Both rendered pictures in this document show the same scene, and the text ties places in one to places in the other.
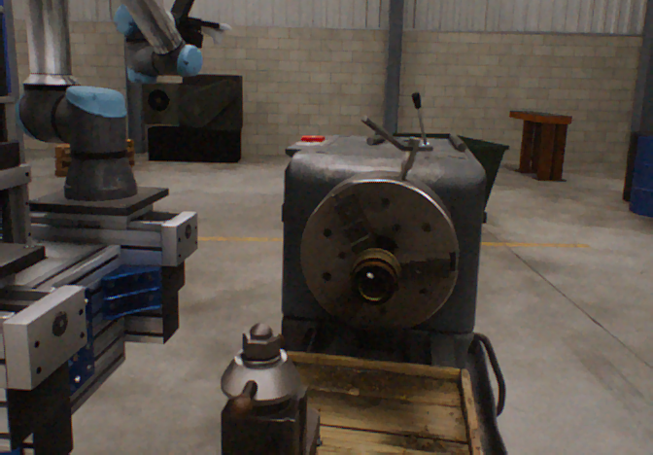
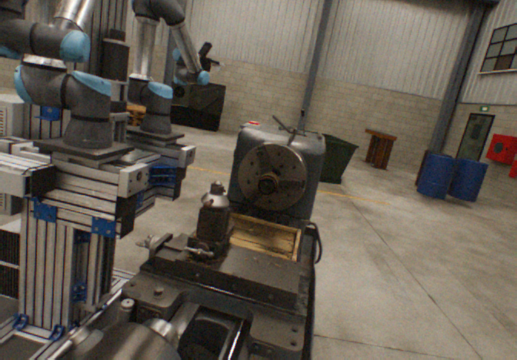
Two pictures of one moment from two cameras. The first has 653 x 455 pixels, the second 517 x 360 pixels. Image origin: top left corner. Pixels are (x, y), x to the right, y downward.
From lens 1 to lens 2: 0.32 m
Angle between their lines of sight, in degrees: 1
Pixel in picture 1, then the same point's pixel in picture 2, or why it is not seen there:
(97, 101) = (161, 90)
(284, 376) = (223, 200)
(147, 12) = (188, 53)
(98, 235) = (151, 148)
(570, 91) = (399, 124)
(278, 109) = (242, 107)
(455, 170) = (312, 146)
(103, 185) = (158, 127)
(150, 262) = (172, 164)
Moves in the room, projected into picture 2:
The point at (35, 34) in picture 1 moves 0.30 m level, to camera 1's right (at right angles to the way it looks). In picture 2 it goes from (138, 56) to (200, 68)
